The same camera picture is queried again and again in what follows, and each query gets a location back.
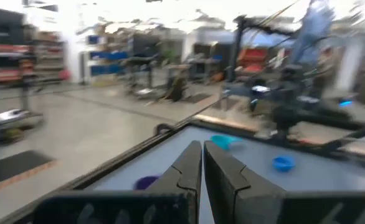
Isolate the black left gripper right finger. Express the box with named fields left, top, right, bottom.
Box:
left=204, top=141, right=285, bottom=224

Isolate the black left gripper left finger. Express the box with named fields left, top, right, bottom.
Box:
left=146, top=140, right=202, bottom=224

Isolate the teal measuring cup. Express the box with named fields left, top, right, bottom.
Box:
left=209, top=134, right=244, bottom=152

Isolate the purple measuring cup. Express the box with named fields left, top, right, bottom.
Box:
left=133, top=175, right=161, bottom=191

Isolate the blue measuring cup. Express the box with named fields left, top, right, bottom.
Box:
left=272, top=155, right=296, bottom=173

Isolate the shelf with blue bins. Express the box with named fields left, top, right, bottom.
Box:
left=87, top=34, right=129, bottom=77

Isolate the black floor mat orange edge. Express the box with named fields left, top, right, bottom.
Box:
left=0, top=150, right=57, bottom=195

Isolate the metal rolling cart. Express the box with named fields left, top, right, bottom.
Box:
left=0, top=105, right=45, bottom=147

